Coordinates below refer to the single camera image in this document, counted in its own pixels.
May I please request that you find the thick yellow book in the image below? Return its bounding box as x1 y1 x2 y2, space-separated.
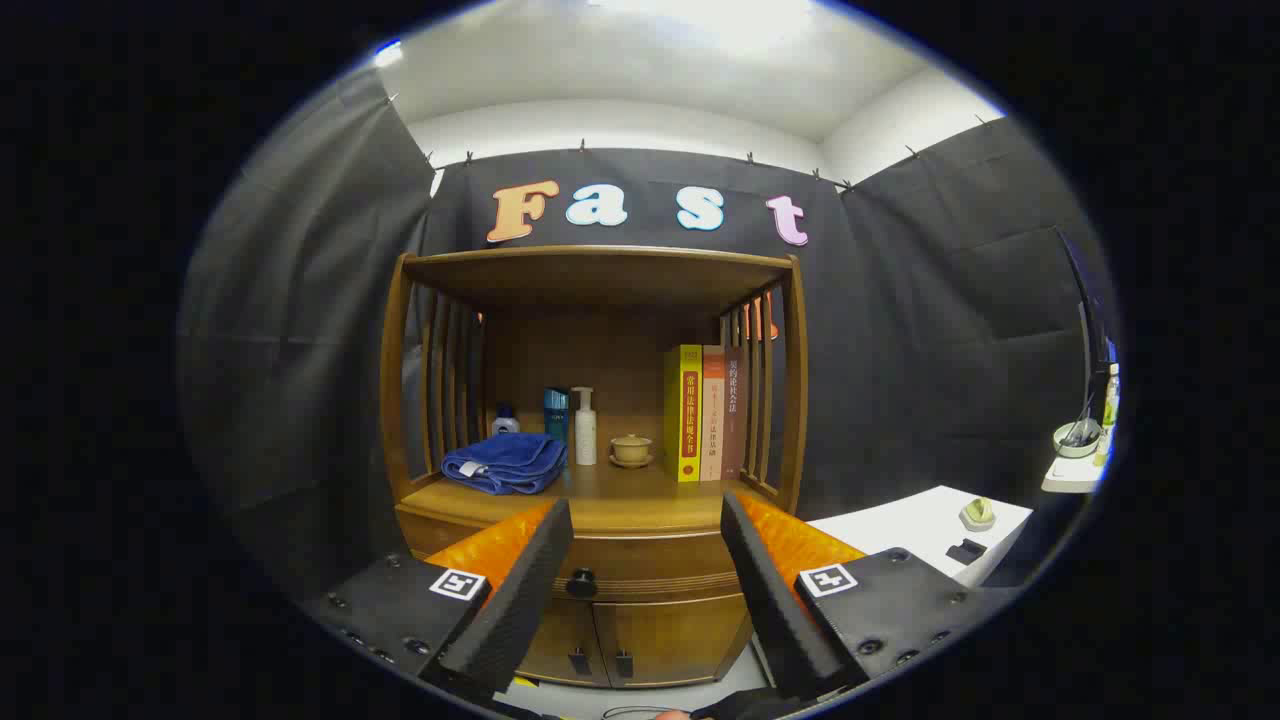
664 345 703 483

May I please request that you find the narrow wooden cabinet door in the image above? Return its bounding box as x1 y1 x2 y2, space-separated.
518 598 611 689

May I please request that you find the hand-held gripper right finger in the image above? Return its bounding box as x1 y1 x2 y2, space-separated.
720 490 1011 706

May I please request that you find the white wall shelf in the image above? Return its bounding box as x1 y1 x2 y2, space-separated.
1042 440 1107 494

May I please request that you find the white pump bottle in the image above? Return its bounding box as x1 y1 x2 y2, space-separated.
571 387 598 467

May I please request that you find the wooden drawer with black knob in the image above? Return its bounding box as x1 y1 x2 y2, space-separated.
398 505 753 603

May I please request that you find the white table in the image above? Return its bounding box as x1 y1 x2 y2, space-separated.
808 486 1033 589

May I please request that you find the wooden cabinet with slatted frame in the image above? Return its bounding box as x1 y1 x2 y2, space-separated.
380 245 809 689

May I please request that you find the wide wooden cabinet door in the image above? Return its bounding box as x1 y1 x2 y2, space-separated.
592 594 754 689

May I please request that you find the orange and white book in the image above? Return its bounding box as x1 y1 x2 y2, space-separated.
700 346 727 482

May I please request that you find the folded blue towel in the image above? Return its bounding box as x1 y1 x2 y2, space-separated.
441 432 569 496

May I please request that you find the brown book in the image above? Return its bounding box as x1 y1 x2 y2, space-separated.
722 347 747 479

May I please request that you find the wooden countertop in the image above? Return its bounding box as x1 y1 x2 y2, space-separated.
398 465 791 536

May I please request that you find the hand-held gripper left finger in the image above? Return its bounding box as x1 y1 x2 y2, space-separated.
305 498 575 701

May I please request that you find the white bowl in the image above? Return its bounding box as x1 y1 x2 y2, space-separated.
1053 420 1103 459

